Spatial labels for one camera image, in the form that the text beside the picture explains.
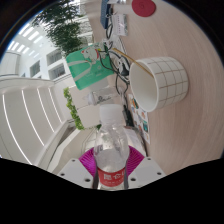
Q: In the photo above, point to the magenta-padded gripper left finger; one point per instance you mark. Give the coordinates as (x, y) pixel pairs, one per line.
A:
(74, 173)

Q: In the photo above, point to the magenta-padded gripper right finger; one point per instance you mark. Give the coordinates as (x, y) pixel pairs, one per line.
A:
(148, 171)

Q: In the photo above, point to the clear red-labelled water bottle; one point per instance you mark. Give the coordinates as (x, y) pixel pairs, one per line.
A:
(111, 156)

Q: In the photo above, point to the colourful sticker sheet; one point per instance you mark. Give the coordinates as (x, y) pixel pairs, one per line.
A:
(141, 121)

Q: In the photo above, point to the white cabinet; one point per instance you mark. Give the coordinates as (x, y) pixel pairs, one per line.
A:
(88, 113)

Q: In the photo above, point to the green plants atop cabinet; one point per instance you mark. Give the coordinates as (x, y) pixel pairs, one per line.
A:
(71, 108)

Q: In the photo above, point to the ceiling light strips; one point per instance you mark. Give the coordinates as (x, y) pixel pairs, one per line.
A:
(28, 113)

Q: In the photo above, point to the tall clear drinking bottle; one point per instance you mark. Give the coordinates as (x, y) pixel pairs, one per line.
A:
(100, 97)

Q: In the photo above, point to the white grid-patterned mug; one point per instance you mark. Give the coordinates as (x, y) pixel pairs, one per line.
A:
(166, 83)

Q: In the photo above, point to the green cat-print tote bag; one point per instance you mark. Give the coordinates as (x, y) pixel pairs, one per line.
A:
(85, 68)

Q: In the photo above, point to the thin wooden stirring stick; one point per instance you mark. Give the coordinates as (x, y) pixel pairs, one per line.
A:
(130, 59)

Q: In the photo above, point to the row of tall green plants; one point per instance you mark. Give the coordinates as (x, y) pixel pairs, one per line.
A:
(65, 30)

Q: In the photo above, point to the white packet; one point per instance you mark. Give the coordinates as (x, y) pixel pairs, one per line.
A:
(120, 25)

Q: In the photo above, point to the flat round red coaster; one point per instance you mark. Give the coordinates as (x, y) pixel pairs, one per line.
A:
(144, 7)

